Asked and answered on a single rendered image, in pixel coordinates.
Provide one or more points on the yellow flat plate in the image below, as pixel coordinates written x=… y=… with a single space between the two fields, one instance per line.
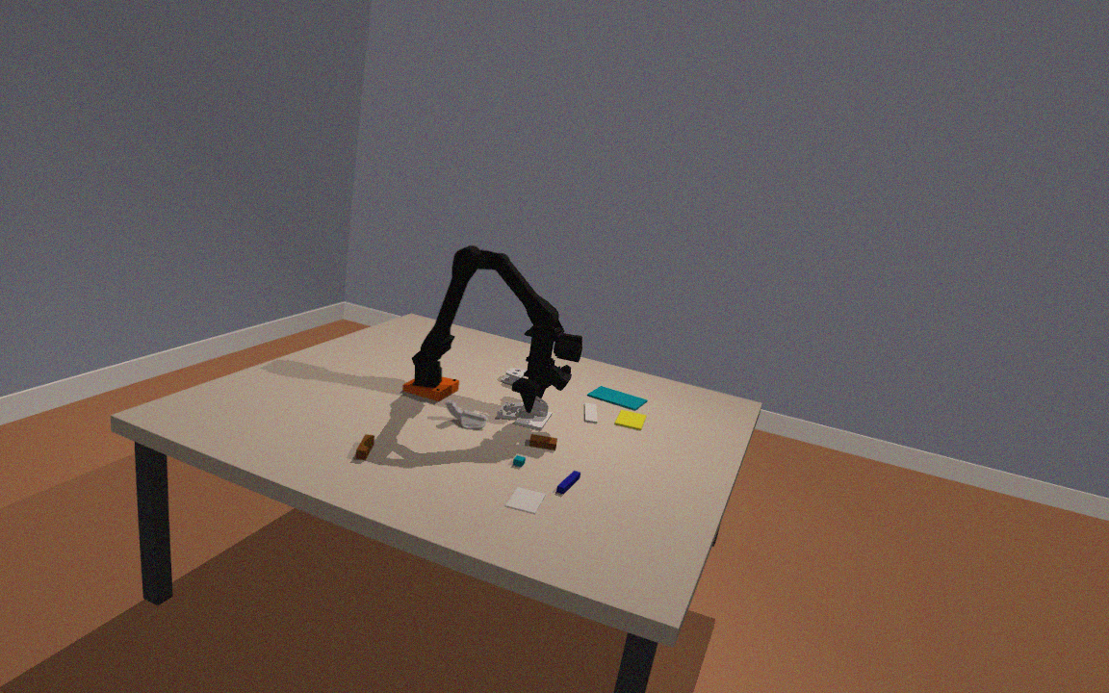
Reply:
x=631 y=420

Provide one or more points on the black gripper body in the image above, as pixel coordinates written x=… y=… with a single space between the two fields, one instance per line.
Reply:
x=536 y=367

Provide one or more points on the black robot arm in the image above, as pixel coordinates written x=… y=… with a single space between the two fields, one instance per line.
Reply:
x=546 y=329

